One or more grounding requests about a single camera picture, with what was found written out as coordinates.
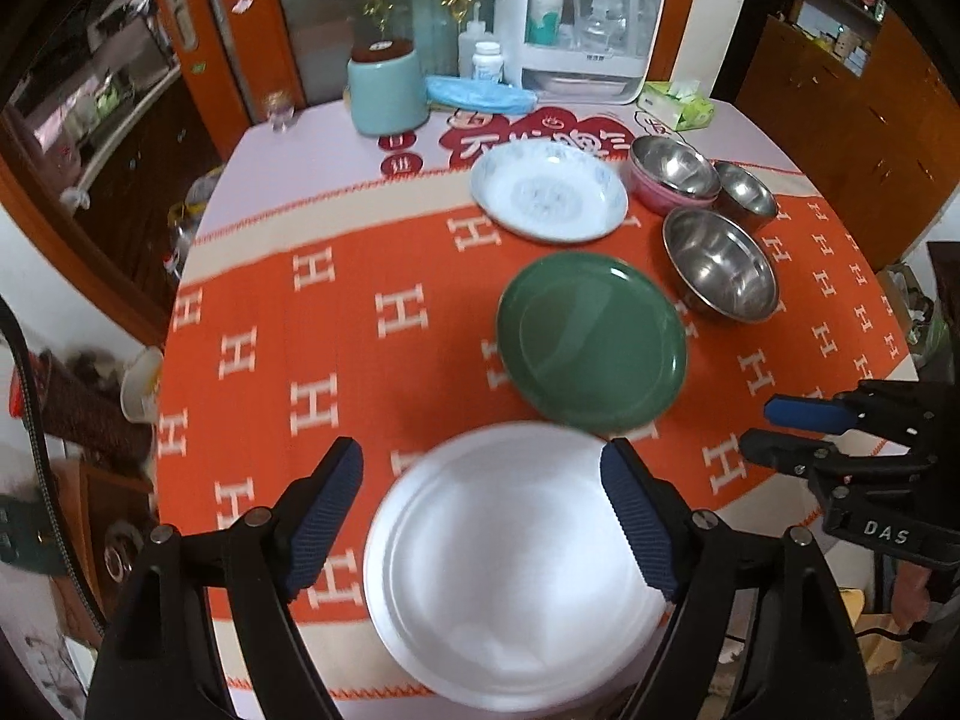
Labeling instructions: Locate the white countertop sterilizer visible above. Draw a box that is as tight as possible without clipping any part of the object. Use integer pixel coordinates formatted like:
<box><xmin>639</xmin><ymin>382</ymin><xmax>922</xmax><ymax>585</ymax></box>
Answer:
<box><xmin>493</xmin><ymin>0</ymin><xmax>666</xmax><ymax>106</ymax></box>

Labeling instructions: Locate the small steel bowl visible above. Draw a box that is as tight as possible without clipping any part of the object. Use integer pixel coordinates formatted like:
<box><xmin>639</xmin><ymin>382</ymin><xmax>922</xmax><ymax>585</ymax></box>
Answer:
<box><xmin>712</xmin><ymin>160</ymin><xmax>779</xmax><ymax>232</ymax></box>

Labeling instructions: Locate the white tablecloth with red print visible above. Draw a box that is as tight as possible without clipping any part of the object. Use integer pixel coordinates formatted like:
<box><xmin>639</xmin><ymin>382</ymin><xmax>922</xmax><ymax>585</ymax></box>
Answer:
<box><xmin>180</xmin><ymin>94</ymin><xmax>811</xmax><ymax>293</ymax></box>

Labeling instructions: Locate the green tissue pack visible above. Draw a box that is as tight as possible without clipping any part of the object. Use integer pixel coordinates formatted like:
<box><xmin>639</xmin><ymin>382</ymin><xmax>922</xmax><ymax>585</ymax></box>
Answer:
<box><xmin>637</xmin><ymin>80</ymin><xmax>715</xmax><ymax>130</ymax></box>

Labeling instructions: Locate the black braided cable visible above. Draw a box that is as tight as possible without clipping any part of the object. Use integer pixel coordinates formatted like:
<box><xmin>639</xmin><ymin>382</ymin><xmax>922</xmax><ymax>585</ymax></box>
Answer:
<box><xmin>0</xmin><ymin>300</ymin><xmax>106</xmax><ymax>638</ymax></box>

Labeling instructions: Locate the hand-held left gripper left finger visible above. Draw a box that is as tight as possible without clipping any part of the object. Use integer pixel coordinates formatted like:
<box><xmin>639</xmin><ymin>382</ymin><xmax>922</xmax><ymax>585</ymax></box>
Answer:
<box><xmin>86</xmin><ymin>436</ymin><xmax>365</xmax><ymax>720</ymax></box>

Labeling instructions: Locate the large steel bowl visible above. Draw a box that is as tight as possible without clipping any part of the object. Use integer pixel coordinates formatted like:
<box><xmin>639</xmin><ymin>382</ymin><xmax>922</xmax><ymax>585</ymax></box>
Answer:
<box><xmin>661</xmin><ymin>208</ymin><xmax>781</xmax><ymax>323</ymax></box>

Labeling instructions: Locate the orange framed glass door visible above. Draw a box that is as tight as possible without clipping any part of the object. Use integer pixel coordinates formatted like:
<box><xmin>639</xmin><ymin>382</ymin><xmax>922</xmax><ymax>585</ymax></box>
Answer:
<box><xmin>142</xmin><ymin>0</ymin><xmax>316</xmax><ymax>140</ymax></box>

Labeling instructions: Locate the pink bowl with steel inside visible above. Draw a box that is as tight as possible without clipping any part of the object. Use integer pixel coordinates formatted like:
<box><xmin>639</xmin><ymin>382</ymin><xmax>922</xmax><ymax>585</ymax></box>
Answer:
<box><xmin>627</xmin><ymin>135</ymin><xmax>722</xmax><ymax>215</ymax></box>

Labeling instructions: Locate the green plate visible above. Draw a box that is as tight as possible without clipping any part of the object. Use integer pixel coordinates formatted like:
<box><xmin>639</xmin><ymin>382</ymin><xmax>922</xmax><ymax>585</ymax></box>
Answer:
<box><xmin>496</xmin><ymin>253</ymin><xmax>689</xmax><ymax>436</ymax></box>

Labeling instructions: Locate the teal ceramic jar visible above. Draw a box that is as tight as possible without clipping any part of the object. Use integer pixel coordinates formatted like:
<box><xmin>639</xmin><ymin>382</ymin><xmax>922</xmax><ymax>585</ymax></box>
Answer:
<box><xmin>346</xmin><ymin>41</ymin><xmax>430</xmax><ymax>138</ymax></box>

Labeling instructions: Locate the white squeeze bottle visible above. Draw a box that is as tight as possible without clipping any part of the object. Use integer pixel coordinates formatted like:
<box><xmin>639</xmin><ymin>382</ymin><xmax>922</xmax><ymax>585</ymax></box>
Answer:
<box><xmin>457</xmin><ymin>4</ymin><xmax>485</xmax><ymax>80</ymax></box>

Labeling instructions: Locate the brown wooden cabinet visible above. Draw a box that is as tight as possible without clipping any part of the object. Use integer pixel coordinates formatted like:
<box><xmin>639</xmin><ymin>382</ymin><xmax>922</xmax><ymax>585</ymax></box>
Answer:
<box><xmin>735</xmin><ymin>7</ymin><xmax>960</xmax><ymax>252</ymax></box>

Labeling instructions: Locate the blue face mask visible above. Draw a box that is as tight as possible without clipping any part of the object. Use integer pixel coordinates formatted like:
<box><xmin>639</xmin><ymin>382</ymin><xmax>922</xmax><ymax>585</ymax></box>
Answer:
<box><xmin>426</xmin><ymin>75</ymin><xmax>539</xmax><ymax>115</ymax></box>

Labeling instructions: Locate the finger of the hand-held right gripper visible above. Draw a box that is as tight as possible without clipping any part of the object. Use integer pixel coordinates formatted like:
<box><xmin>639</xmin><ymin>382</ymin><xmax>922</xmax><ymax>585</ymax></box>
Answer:
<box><xmin>739</xmin><ymin>427</ymin><xmax>931</xmax><ymax>497</ymax></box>
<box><xmin>763</xmin><ymin>381</ymin><xmax>960</xmax><ymax>440</ymax></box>

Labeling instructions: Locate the white cup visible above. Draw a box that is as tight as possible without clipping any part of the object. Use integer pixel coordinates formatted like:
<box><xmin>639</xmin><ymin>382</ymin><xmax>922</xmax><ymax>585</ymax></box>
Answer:
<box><xmin>120</xmin><ymin>345</ymin><xmax>164</xmax><ymax>425</ymax></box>

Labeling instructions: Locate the white plate with blue pattern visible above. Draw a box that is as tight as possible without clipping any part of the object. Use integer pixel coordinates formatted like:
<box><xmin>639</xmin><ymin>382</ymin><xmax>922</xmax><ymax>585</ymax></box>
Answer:
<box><xmin>470</xmin><ymin>141</ymin><xmax>629</xmax><ymax>245</ymax></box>

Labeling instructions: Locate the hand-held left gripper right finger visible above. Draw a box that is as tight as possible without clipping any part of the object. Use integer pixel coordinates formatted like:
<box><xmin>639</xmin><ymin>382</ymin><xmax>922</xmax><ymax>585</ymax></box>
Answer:
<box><xmin>600</xmin><ymin>436</ymin><xmax>875</xmax><ymax>720</ymax></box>

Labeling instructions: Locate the orange patterned blanket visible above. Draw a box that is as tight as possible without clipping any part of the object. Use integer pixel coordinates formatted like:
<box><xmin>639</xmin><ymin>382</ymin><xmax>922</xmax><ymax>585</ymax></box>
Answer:
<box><xmin>154</xmin><ymin>157</ymin><xmax>920</xmax><ymax>698</ymax></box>

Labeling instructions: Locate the plain white plate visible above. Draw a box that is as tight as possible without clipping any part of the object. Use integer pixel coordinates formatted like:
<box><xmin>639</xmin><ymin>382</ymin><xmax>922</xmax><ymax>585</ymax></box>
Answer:
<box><xmin>362</xmin><ymin>422</ymin><xmax>670</xmax><ymax>712</ymax></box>

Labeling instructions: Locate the glass vase with golden flowers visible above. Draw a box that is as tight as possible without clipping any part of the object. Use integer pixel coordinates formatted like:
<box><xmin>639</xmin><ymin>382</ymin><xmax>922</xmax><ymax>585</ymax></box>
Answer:
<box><xmin>334</xmin><ymin>0</ymin><xmax>481</xmax><ymax>80</ymax></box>

